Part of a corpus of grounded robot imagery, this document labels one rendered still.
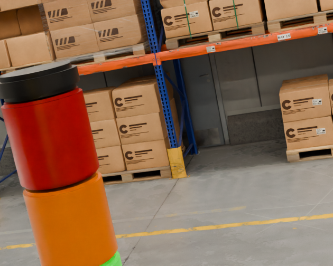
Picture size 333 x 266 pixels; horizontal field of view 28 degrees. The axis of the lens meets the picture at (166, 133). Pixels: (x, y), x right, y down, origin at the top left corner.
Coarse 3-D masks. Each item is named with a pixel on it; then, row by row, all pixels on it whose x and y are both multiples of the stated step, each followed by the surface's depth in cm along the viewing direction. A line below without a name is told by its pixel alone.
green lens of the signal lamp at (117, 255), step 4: (116, 252) 43; (116, 256) 42; (108, 260) 42; (112, 260) 42; (116, 260) 42; (120, 260) 42; (104, 264) 41; (108, 264) 41; (112, 264) 41; (116, 264) 42; (120, 264) 42
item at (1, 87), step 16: (48, 64) 41; (64, 64) 39; (0, 80) 39; (16, 80) 38; (32, 80) 37; (48, 80) 38; (64, 80) 38; (0, 96) 39; (16, 96) 38; (32, 96) 38
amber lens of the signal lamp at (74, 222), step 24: (24, 192) 41; (48, 192) 39; (72, 192) 39; (96, 192) 40; (48, 216) 39; (72, 216) 39; (96, 216) 40; (48, 240) 40; (72, 240) 40; (96, 240) 40; (48, 264) 41; (72, 264) 40; (96, 264) 40
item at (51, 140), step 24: (48, 96) 39; (72, 96) 39; (24, 120) 38; (48, 120) 38; (72, 120) 39; (24, 144) 39; (48, 144) 38; (72, 144) 39; (24, 168) 39; (48, 168) 39; (72, 168) 39; (96, 168) 40
